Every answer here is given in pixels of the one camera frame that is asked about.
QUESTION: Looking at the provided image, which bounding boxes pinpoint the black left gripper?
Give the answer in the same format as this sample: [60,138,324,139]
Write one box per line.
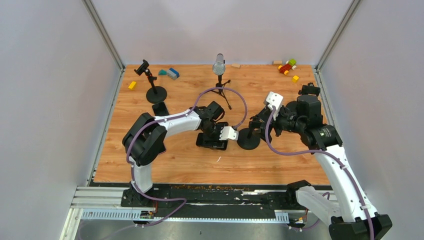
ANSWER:
[202,122,230,151]

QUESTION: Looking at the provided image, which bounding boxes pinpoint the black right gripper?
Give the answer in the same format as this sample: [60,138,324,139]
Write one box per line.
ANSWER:
[252,104,305,144]

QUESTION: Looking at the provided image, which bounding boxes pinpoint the black smartphone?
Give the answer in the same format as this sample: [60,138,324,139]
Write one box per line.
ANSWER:
[152,101,169,117]
[195,133,229,151]

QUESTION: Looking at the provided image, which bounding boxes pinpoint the black phone stand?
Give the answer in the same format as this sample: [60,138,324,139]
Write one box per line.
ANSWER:
[134,59,168,104]
[236,127,261,150]
[284,82,322,118]

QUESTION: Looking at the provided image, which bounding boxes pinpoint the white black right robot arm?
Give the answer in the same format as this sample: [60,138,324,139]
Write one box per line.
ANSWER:
[258,91,393,240]

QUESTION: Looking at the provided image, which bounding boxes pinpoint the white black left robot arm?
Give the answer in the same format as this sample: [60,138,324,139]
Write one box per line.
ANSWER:
[121,101,238,207]

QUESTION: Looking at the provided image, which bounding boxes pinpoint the yellow toy cube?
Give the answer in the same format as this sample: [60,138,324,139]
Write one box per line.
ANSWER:
[292,75,300,83]

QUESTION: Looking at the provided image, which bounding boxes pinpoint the wooden cylinder block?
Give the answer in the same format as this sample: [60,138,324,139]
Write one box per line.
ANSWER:
[272,60,283,65]

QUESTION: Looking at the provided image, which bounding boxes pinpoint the wooden rectangular block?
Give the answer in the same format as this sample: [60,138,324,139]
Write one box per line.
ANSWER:
[231,63,241,69]

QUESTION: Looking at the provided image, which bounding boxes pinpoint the red toy brick car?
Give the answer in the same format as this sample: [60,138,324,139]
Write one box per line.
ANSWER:
[277,58,297,75]

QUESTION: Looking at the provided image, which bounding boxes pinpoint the blue grey toy bricks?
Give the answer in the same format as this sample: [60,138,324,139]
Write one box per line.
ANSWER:
[166,67,180,80]

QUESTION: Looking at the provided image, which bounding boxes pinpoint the teal toy block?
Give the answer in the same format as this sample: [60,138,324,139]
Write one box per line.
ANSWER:
[158,69,168,76]

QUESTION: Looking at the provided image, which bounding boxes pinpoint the yellow toy brick left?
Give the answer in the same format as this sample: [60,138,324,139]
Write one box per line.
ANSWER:
[128,81,137,90]

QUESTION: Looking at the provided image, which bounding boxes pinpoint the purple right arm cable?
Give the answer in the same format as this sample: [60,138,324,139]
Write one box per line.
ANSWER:
[264,109,375,240]

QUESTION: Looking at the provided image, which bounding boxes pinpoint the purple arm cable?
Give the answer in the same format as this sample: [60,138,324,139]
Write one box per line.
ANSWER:
[264,109,375,240]
[125,86,249,226]

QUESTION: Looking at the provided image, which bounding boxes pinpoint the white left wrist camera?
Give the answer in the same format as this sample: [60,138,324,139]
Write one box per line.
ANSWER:
[219,126,239,141]

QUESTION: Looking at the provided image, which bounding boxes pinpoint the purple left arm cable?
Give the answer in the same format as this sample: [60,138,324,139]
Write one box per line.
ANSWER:
[125,86,249,226]

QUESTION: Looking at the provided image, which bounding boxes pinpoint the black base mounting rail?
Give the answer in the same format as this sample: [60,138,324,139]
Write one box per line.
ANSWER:
[120,183,306,219]

